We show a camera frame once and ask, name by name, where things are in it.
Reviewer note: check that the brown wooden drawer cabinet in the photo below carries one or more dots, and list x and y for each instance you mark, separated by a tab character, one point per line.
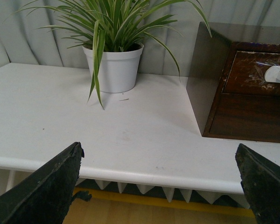
225	115

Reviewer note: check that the white drawer handle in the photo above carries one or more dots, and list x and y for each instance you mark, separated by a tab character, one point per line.
273	74

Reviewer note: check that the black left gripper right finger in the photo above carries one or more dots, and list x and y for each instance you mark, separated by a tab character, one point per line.
260	181

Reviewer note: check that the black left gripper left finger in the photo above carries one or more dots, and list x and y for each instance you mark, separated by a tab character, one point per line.
46	195

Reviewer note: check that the green spider plant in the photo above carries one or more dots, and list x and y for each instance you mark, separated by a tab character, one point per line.
107	26

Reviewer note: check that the white plant pot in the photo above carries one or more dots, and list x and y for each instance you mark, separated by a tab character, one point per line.
118	70

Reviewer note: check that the dark wooden drawer front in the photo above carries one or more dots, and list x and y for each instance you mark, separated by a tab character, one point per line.
247	72

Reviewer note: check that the white table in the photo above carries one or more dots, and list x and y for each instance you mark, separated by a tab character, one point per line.
147	136

